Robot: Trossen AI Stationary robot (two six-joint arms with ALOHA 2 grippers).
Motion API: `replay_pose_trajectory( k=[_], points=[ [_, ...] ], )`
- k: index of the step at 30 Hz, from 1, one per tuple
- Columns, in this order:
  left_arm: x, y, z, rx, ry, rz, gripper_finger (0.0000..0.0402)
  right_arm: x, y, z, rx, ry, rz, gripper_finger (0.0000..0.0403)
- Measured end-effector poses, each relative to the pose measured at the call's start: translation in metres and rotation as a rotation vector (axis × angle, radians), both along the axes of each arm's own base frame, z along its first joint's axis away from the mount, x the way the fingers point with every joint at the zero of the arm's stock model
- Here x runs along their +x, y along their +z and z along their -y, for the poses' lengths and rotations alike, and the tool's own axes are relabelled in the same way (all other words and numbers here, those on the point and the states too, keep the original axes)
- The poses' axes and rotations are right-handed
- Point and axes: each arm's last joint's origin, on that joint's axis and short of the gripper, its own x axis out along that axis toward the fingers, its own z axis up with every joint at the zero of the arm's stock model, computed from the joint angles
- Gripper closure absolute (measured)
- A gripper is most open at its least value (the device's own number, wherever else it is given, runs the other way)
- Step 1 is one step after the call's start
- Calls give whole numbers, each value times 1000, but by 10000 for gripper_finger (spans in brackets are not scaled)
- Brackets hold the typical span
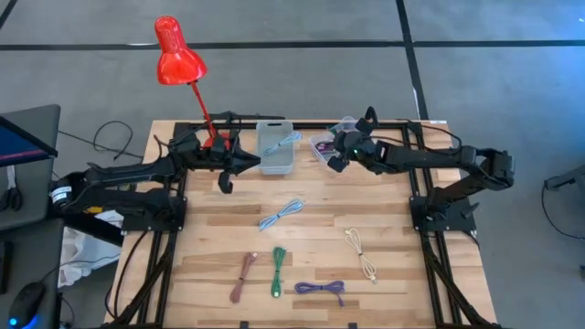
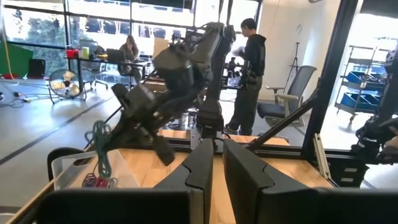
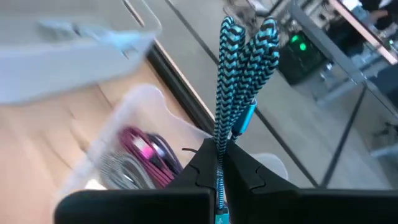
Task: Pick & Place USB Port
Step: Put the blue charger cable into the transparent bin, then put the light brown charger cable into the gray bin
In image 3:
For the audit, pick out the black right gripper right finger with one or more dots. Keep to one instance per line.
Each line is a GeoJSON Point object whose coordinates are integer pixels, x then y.
{"type": "Point", "coordinates": [280, 207]}

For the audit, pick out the person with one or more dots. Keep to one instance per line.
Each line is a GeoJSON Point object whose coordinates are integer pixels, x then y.
{"type": "Point", "coordinates": [382, 15]}

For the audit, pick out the computer tower green lights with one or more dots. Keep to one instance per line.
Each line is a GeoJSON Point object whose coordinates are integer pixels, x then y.
{"type": "Point", "coordinates": [301, 59]}

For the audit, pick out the black aluminium table frame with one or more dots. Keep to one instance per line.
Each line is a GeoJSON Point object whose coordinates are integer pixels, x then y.
{"type": "Point", "coordinates": [177, 90]}

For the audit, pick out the white opaque plastic bin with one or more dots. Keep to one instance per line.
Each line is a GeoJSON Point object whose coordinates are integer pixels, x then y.
{"type": "Point", "coordinates": [62, 71]}

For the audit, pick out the clear plastic bin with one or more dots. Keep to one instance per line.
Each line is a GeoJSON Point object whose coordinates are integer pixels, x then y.
{"type": "Point", "coordinates": [136, 102]}

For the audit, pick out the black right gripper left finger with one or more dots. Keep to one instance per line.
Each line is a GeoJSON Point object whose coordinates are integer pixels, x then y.
{"type": "Point", "coordinates": [140, 207]}

